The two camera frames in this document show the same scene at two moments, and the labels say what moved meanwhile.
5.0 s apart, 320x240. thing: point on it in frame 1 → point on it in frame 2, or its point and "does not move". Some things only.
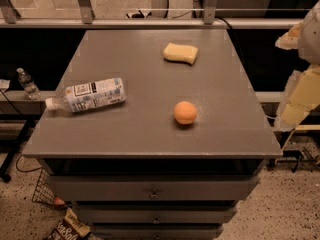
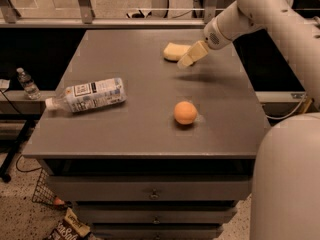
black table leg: (16, 150) does not move
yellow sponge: (181, 53) does not move
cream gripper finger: (289, 41) → (213, 37)
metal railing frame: (85, 19) does not move
